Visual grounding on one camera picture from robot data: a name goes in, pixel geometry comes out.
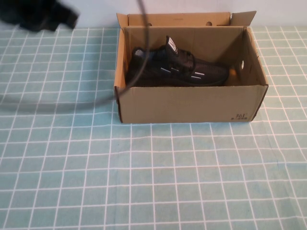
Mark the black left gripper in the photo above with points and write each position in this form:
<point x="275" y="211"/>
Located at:
<point x="28" y="14"/>

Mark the brown cardboard shoe box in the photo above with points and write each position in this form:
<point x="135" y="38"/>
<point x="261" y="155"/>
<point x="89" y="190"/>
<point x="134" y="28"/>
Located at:
<point x="192" y="105"/>

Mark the green white grid tablecloth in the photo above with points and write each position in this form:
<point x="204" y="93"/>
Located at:
<point x="168" y="179"/>

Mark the black knit sneaker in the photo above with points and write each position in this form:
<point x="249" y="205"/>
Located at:
<point x="206" y="72"/>

